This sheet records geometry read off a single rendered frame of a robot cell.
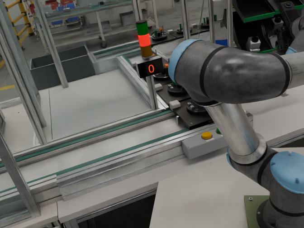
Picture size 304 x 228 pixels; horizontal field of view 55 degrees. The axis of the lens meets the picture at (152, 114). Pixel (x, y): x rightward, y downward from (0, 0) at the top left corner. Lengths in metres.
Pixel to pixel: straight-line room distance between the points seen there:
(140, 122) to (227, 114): 0.77
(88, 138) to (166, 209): 0.54
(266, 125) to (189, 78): 0.91
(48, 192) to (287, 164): 0.88
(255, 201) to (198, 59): 0.62
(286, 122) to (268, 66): 0.95
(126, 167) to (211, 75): 0.74
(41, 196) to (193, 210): 0.60
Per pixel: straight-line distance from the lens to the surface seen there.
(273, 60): 0.62
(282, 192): 0.90
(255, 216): 1.06
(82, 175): 1.21
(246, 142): 0.86
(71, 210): 1.24
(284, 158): 0.91
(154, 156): 1.25
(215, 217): 1.08
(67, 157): 1.42
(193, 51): 0.65
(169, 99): 1.57
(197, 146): 1.22
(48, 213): 1.27
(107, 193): 1.24
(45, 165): 1.43
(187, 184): 1.20
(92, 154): 1.38
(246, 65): 0.59
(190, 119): 1.37
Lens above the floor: 1.69
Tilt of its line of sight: 29 degrees down
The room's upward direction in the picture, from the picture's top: 11 degrees counter-clockwise
